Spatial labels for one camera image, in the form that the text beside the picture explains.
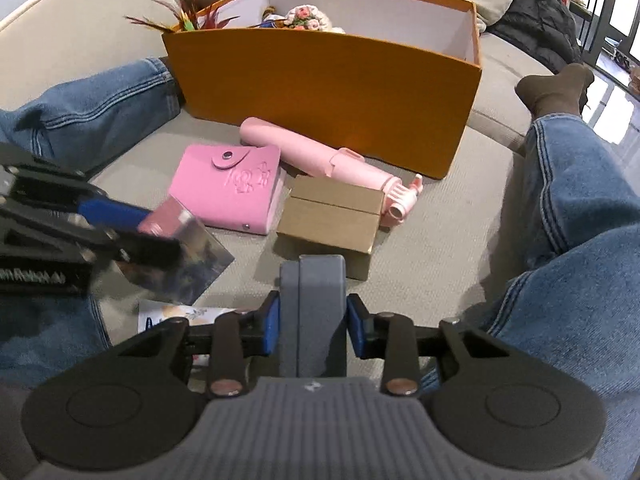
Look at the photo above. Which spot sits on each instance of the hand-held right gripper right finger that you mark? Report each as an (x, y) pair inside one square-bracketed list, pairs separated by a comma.
[(356, 327)]

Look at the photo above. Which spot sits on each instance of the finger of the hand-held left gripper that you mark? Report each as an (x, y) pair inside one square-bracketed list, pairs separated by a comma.
[(150, 251), (115, 212)]

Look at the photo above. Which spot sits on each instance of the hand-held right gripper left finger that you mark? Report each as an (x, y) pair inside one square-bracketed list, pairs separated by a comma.
[(271, 327)]

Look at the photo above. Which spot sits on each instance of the grey case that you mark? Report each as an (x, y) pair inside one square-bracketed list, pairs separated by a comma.
[(312, 310)]

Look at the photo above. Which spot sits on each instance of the shiny silver card sleeve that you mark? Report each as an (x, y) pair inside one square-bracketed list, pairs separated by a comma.
[(195, 255)]

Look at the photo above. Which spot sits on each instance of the white printed booklet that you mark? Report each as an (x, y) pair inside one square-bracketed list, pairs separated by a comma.
[(165, 312)]

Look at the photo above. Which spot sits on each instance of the pink snap wallet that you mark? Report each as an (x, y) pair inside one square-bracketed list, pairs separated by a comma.
[(225, 185)]

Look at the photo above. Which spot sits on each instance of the small brown cardboard box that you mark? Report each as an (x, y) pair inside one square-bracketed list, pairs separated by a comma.
[(330, 215)]

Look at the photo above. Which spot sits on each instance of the pink selfie stick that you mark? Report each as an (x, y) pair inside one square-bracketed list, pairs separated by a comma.
[(305, 155)]

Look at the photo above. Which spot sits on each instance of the orange cardboard box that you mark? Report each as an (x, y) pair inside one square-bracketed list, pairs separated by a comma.
[(325, 95)]

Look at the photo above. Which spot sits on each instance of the person's left leg in jeans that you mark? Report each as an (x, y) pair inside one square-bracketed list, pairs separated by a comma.
[(90, 110)]

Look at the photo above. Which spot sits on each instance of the person's leg in jeans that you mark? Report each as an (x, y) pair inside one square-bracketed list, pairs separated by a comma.
[(90, 110), (580, 210)]

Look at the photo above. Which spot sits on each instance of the beige sofa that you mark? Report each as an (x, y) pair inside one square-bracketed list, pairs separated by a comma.
[(85, 25)]

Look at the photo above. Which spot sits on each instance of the red green feather toy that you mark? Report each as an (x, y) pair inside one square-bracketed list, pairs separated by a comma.
[(192, 17)]

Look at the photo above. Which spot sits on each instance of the blue white packet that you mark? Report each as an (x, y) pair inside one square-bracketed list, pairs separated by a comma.
[(274, 19)]

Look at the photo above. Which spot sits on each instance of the person's right leg in jeans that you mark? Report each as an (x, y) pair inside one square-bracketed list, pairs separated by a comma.
[(580, 210)]

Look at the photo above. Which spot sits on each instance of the brown sock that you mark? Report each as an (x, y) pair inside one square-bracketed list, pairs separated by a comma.
[(555, 90)]

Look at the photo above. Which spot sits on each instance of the black padded jacket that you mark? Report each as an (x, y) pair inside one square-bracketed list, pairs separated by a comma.
[(540, 25)]

